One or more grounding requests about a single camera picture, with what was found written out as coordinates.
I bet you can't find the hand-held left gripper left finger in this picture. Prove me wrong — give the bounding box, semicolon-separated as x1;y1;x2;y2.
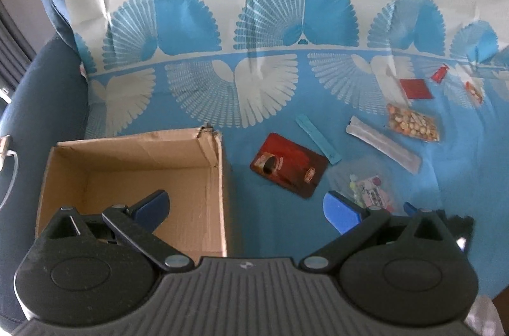
39;190;192;274

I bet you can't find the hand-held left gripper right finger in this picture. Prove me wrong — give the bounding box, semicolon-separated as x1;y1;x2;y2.
300;190;455;274

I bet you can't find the cardboard box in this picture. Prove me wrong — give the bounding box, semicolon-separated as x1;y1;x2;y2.
36;124;228;266

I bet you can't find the dark red snack packet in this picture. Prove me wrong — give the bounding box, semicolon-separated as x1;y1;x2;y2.
250;133;329;199

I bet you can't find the clear candy bag pink label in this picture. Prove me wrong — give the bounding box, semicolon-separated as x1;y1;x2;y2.
330;157;402;215

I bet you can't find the white long stick packet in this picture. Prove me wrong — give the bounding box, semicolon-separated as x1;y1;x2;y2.
345;116;422;174

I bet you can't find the blue stick packet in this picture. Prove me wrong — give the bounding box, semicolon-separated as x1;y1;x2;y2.
295;114;343;164

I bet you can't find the clear mixed nuts packet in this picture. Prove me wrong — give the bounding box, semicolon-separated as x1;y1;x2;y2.
385;103;441;143

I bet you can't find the red square packet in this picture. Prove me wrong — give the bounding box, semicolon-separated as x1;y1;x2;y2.
399;79;434;101

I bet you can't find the blue fabric sofa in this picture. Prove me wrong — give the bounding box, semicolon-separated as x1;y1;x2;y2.
0;0;105;336

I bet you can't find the white charging cable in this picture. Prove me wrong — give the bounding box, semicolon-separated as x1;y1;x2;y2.
0;149;20;210

